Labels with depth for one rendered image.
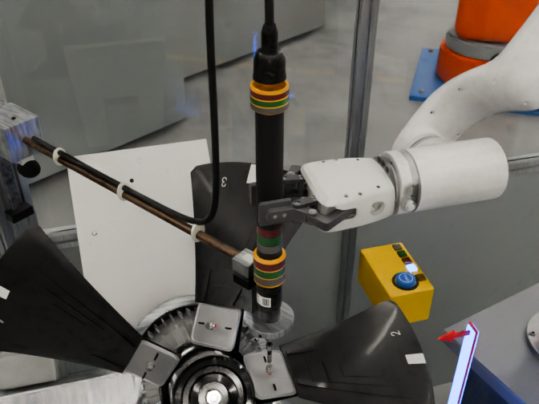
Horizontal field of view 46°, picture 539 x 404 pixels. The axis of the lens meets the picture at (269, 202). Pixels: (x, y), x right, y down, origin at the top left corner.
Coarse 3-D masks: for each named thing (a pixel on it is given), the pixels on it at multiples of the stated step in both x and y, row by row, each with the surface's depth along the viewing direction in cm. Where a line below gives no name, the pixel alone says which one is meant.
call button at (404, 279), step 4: (404, 272) 133; (408, 272) 133; (396, 276) 132; (400, 276) 132; (404, 276) 132; (408, 276) 132; (412, 276) 132; (396, 280) 131; (400, 280) 131; (404, 280) 131; (408, 280) 131; (412, 280) 131; (400, 284) 130; (404, 284) 130; (408, 284) 130; (412, 284) 130
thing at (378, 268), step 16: (368, 256) 139; (384, 256) 139; (368, 272) 138; (384, 272) 134; (400, 272) 134; (416, 272) 134; (368, 288) 139; (384, 288) 130; (400, 288) 130; (416, 288) 130; (432, 288) 130; (400, 304) 130; (416, 304) 131; (416, 320) 134
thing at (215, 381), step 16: (176, 352) 100; (192, 352) 100; (208, 352) 93; (224, 352) 96; (176, 368) 94; (192, 368) 89; (208, 368) 90; (224, 368) 91; (240, 368) 90; (176, 384) 88; (192, 384) 90; (208, 384) 90; (224, 384) 90; (240, 384) 91; (160, 400) 98; (176, 400) 88; (192, 400) 89; (224, 400) 90; (240, 400) 91
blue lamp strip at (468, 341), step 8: (464, 336) 107; (472, 336) 105; (464, 344) 108; (464, 352) 108; (464, 360) 109; (456, 368) 112; (464, 368) 109; (456, 376) 112; (456, 384) 113; (456, 392) 113; (448, 400) 117; (456, 400) 114
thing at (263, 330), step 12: (240, 252) 89; (252, 252) 89; (240, 264) 87; (252, 264) 87; (240, 276) 88; (252, 276) 88; (252, 288) 88; (252, 300) 89; (252, 312) 91; (288, 312) 91; (252, 324) 89; (264, 324) 89; (276, 324) 89; (288, 324) 89; (264, 336) 88; (276, 336) 88
